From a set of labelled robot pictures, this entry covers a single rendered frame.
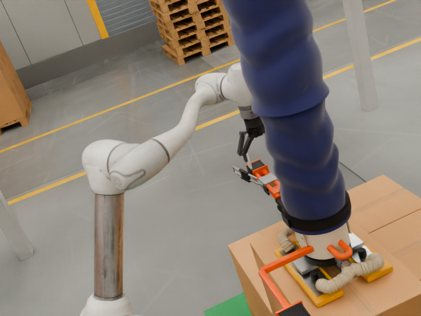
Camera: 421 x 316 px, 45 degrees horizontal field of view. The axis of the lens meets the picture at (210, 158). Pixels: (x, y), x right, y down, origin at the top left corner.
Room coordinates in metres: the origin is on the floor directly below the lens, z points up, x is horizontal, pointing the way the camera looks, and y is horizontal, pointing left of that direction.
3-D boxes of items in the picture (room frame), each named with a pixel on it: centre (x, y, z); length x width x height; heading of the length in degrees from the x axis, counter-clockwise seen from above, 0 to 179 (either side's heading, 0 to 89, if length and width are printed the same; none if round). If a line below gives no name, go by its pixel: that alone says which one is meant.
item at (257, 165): (2.01, -0.19, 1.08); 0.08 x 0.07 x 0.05; 10
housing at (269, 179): (1.88, -0.20, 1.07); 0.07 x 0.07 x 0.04; 10
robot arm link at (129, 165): (1.48, 0.24, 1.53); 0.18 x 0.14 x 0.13; 129
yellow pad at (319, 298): (1.40, -0.19, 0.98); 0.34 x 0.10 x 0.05; 10
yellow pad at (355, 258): (1.44, -0.38, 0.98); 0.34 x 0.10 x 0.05; 10
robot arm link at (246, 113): (1.83, -0.21, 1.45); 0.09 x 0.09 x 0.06
